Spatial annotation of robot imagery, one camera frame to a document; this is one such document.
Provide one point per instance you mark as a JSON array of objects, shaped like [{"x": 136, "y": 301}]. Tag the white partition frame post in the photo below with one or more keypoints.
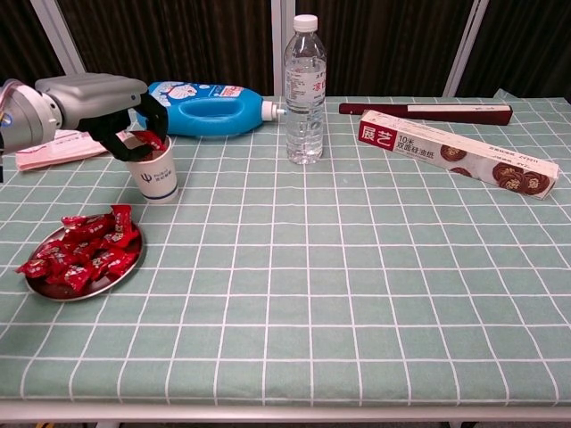
[
  {"x": 466, "y": 44},
  {"x": 53, "y": 22},
  {"x": 276, "y": 44}
]

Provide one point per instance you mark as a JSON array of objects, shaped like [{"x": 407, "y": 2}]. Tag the metal bowl of red candies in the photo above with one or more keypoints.
[{"x": 120, "y": 278}]

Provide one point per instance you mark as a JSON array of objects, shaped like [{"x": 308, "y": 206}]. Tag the dark red long case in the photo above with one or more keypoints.
[{"x": 379, "y": 109}]

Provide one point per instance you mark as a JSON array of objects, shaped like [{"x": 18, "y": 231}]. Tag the dark brown curtain panel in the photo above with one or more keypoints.
[
  {"x": 379, "y": 44},
  {"x": 178, "y": 44},
  {"x": 526, "y": 44},
  {"x": 22, "y": 44}
]

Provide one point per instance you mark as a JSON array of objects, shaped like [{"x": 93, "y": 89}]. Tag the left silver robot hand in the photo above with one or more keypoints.
[{"x": 89, "y": 96}]

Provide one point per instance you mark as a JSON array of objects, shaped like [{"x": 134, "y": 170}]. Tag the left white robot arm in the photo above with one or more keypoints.
[{"x": 22, "y": 120}]

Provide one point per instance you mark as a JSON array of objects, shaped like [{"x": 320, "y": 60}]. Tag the clear water bottle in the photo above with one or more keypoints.
[{"x": 305, "y": 134}]

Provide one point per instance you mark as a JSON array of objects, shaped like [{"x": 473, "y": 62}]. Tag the pink wet wipes pack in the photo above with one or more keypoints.
[{"x": 40, "y": 158}]

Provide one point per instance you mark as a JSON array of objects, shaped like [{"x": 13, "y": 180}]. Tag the blue detergent bottle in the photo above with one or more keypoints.
[{"x": 201, "y": 125}]

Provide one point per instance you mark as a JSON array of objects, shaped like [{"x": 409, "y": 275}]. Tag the white paper cup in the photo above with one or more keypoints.
[{"x": 154, "y": 180}]

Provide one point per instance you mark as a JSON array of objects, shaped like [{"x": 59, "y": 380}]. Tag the baking paper box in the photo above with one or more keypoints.
[{"x": 424, "y": 142}]

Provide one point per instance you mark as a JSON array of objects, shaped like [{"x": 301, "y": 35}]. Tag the green checked tablecloth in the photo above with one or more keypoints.
[{"x": 312, "y": 267}]

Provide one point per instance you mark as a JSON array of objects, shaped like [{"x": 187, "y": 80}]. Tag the white metal table frame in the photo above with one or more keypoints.
[{"x": 285, "y": 412}]

